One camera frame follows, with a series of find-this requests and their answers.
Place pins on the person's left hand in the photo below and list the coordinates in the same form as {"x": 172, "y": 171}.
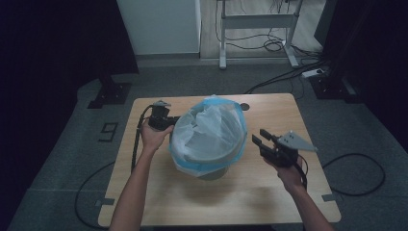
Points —
{"x": 154, "y": 138}

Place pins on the grey tape strip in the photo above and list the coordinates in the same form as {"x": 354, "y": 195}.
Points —
{"x": 330, "y": 197}
{"x": 105, "y": 201}

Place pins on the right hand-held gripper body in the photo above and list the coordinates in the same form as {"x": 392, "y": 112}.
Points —
{"x": 284, "y": 157}

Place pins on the dark curtain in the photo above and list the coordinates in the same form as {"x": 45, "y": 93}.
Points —
{"x": 48, "y": 48}
{"x": 375, "y": 48}

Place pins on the white cabinet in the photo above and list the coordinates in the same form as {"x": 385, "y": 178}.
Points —
{"x": 158, "y": 25}

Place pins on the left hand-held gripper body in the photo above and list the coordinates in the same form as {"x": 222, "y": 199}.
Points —
{"x": 159, "y": 120}

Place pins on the white power strip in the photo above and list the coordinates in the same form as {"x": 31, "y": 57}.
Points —
{"x": 311, "y": 73}

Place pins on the person's right hand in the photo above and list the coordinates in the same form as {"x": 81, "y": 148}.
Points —
{"x": 290, "y": 178}

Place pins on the black stand base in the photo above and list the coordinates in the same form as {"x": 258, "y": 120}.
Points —
{"x": 333, "y": 88}
{"x": 110, "y": 94}

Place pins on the round dark table grommet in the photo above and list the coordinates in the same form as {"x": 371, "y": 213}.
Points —
{"x": 246, "y": 107}

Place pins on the white trash bag blue band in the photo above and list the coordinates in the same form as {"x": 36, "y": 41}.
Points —
{"x": 208, "y": 134}

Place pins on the white metal desk frame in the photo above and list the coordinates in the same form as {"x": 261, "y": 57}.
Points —
{"x": 256, "y": 21}

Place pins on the green plastic trash bin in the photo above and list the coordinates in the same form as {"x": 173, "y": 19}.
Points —
{"x": 215, "y": 174}

